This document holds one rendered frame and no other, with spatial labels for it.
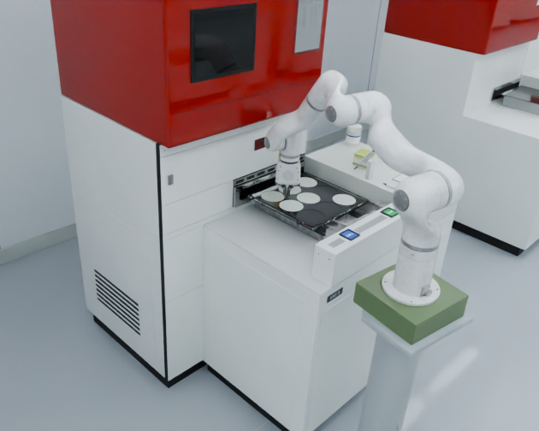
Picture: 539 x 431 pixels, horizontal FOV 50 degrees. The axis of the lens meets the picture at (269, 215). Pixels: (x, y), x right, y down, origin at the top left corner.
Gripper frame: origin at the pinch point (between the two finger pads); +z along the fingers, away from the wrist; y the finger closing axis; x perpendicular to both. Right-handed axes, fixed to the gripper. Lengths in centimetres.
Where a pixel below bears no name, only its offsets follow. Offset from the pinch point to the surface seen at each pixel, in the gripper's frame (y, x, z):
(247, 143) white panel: -17.6, 2.7, -20.0
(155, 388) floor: -53, -28, 92
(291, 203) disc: 2.3, -5.7, 2.0
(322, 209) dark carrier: 15.4, -8.6, 2.1
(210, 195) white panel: -30.4, -12.1, -2.3
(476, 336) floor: 109, 29, 92
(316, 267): 12.8, -46.8, 4.8
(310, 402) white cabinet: 16, -55, 63
